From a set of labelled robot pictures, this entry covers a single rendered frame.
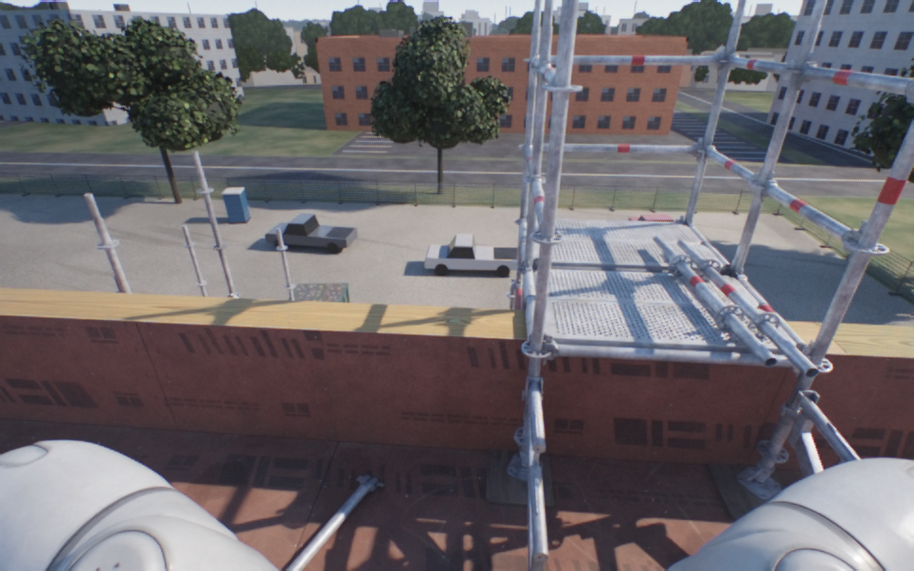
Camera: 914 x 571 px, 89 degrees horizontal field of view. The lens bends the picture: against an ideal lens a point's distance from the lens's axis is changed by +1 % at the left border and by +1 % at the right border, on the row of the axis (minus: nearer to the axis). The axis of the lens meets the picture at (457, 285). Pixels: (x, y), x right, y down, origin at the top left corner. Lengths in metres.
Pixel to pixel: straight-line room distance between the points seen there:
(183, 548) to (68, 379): 2.76
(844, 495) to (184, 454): 2.71
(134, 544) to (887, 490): 0.59
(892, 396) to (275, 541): 2.72
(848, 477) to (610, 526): 1.86
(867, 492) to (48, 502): 0.68
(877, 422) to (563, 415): 1.39
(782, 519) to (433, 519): 1.91
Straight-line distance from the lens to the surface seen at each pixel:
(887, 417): 2.89
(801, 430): 2.41
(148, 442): 3.04
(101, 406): 3.19
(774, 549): 0.44
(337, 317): 2.28
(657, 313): 2.30
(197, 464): 2.80
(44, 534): 0.53
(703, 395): 2.43
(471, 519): 2.30
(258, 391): 2.59
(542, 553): 1.76
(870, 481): 0.57
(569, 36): 1.58
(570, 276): 2.50
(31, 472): 0.58
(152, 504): 0.50
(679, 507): 2.54
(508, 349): 2.11
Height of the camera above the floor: 1.89
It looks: 29 degrees down
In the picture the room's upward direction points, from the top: straight up
